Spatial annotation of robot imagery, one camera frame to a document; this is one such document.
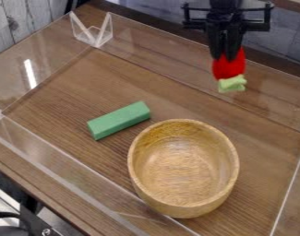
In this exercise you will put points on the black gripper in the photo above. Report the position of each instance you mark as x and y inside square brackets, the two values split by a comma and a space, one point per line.
[239, 16]

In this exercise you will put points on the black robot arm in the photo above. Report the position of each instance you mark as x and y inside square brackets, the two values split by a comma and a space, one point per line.
[225, 20]

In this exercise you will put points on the clear acrylic enclosure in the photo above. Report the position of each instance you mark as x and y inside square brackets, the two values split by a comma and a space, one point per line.
[58, 83]

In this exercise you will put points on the black mount bracket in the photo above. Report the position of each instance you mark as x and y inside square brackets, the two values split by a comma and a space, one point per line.
[35, 226]

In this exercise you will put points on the green foam block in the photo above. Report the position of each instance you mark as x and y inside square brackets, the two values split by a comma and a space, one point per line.
[118, 120]

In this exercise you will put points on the wooden bowl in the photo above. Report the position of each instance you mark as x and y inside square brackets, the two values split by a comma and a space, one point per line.
[184, 167]

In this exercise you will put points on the red plush strawberry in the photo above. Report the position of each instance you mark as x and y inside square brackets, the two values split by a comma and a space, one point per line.
[229, 72]

